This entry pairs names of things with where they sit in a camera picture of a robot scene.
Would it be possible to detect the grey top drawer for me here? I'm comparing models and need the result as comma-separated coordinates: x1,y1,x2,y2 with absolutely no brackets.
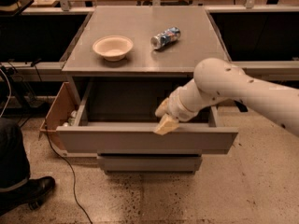
57,77,238,156

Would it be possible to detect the black leather shoe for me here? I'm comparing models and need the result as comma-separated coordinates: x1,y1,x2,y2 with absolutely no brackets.
0,176,55,216

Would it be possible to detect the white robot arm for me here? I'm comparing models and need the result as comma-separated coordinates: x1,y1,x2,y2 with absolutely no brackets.
154,58,299,136

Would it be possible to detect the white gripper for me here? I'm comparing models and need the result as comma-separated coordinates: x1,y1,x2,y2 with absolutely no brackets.
154,87,198,135

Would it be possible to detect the crushed blue soda can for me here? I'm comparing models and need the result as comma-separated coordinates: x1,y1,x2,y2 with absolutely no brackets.
150,27,181,50

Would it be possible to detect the grey drawer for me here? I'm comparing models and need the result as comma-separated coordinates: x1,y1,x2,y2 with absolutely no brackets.
97,154,202,173
57,77,238,156

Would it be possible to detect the black floor cable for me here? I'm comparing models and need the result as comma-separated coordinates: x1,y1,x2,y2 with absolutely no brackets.
31,63,93,224

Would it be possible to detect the trash in cardboard box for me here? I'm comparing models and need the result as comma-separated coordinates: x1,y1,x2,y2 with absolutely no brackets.
64,110,77,127

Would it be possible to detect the white paper bowl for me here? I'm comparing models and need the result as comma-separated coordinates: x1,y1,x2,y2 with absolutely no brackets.
93,35,134,62

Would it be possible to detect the dark trouser leg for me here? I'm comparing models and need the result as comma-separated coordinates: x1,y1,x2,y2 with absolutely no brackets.
0,118,30,192

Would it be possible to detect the grey bottom drawer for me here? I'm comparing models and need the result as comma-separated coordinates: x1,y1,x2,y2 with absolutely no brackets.
97,154,202,173

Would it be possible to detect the grey drawer cabinet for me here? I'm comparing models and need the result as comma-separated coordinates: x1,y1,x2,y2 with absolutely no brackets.
61,5,235,175

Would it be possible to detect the brown cardboard box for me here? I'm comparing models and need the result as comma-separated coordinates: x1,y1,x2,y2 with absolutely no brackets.
40,82,78,150

